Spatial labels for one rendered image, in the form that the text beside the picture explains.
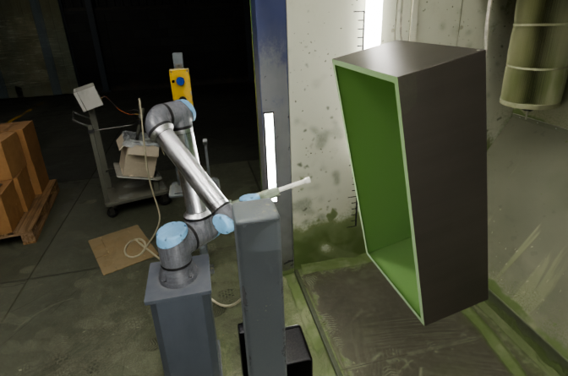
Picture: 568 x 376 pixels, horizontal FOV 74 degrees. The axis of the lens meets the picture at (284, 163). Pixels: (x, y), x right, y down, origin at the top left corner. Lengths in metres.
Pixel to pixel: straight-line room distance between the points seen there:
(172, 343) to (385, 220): 1.34
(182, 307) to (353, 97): 1.33
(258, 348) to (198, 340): 1.61
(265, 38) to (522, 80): 1.55
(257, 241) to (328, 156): 2.19
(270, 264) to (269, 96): 1.98
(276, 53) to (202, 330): 1.58
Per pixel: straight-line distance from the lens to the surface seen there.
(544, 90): 2.73
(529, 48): 2.68
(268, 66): 2.35
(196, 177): 1.60
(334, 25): 2.44
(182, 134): 1.82
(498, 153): 3.19
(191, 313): 2.01
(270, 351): 0.54
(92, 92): 4.03
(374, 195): 2.24
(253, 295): 0.47
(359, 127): 2.04
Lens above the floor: 1.85
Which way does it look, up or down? 22 degrees down
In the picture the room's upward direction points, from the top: 2 degrees counter-clockwise
